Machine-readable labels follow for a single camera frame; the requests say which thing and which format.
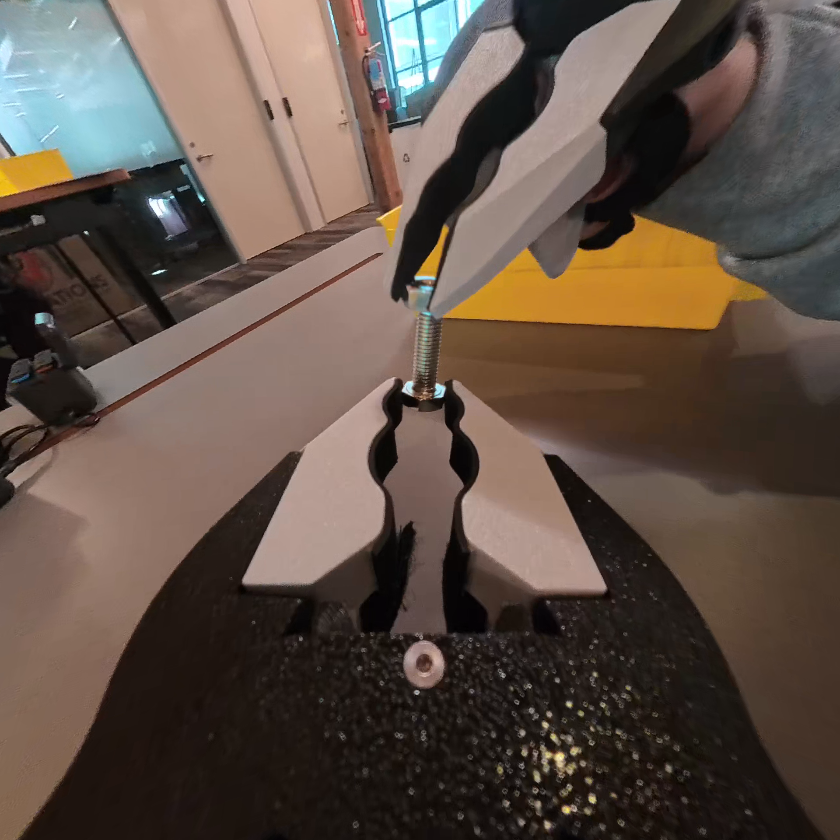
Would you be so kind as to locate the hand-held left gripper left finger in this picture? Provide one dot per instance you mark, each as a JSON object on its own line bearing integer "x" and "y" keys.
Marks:
{"x": 315, "y": 512}

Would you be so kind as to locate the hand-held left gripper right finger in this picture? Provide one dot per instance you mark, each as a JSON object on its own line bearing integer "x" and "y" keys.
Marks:
{"x": 525, "y": 518}

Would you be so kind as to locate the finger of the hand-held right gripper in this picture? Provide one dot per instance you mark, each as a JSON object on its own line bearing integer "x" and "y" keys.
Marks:
{"x": 453, "y": 111}
{"x": 558, "y": 144}

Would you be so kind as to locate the silver hex nut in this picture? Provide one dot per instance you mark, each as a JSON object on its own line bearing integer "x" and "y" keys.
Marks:
{"x": 426, "y": 395}

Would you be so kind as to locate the yellow plastic bin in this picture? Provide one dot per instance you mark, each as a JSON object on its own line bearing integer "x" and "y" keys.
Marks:
{"x": 33, "y": 172}
{"x": 623, "y": 289}

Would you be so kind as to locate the silver hex bolt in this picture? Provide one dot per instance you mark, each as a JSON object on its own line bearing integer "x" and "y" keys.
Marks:
{"x": 425, "y": 341}

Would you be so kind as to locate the person's right forearm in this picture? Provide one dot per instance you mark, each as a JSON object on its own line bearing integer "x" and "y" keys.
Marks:
{"x": 787, "y": 164}

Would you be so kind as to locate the person's right hand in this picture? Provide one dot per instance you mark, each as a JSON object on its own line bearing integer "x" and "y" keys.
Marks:
{"x": 722, "y": 92}

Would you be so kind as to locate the white recycling cabinet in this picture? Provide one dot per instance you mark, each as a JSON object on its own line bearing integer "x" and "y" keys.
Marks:
{"x": 410, "y": 177}

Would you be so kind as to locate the red fire extinguisher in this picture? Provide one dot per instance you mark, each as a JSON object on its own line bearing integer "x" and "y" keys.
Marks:
{"x": 377, "y": 79}

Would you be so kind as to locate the grid pane window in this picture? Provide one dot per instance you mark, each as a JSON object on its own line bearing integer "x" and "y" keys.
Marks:
{"x": 420, "y": 33}

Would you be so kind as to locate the white door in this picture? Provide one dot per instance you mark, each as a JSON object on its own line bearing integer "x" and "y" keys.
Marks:
{"x": 321, "y": 98}
{"x": 216, "y": 98}

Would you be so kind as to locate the small red sign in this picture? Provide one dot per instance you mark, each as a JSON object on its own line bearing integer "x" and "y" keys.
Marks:
{"x": 358, "y": 16}

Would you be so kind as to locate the dark grey charger box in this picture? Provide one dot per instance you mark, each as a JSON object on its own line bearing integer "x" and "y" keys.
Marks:
{"x": 52, "y": 394}

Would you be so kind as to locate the brown top desk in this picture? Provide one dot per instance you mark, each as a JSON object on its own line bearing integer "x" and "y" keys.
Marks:
{"x": 59, "y": 187}

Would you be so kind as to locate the wooden post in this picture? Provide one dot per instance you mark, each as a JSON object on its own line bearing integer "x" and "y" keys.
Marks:
{"x": 374, "y": 164}

